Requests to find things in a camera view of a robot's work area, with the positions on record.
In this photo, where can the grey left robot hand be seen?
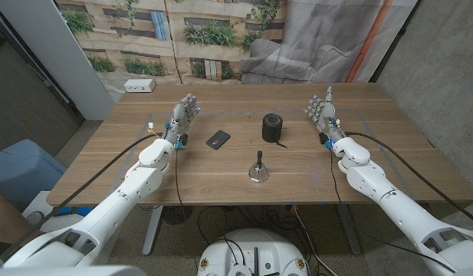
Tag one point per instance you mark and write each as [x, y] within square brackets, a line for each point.
[178, 122]

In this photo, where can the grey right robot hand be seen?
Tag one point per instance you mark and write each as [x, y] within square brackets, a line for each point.
[328, 119]

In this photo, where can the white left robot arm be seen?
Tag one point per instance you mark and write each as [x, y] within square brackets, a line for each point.
[144, 180]

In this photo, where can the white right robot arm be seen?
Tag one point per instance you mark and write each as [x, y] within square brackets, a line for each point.
[374, 180]

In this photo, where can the black cylindrical speaker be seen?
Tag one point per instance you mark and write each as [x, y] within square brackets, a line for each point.
[272, 130]

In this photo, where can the black phone with pink mark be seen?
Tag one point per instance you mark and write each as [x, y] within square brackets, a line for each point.
[217, 139]

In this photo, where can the white power strip box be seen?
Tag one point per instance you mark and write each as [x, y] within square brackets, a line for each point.
[139, 85]

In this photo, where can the printed fabric backdrop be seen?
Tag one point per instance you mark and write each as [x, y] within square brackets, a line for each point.
[316, 38]

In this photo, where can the white table leg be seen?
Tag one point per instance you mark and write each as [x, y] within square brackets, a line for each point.
[152, 234]

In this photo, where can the grey table leg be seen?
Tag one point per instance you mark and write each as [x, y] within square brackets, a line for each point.
[349, 234]

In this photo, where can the white partition panel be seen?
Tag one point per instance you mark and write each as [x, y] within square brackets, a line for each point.
[67, 57]

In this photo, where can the blue object under table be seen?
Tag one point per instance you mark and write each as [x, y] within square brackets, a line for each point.
[83, 211]

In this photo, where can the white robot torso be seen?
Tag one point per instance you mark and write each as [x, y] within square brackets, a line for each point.
[251, 245]

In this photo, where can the white floor platform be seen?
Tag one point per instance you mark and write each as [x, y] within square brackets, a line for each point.
[40, 201]

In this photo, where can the blue-grey container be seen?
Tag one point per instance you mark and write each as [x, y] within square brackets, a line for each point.
[21, 168]

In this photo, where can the person's bare leg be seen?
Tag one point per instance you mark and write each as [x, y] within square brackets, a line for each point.
[6, 218]

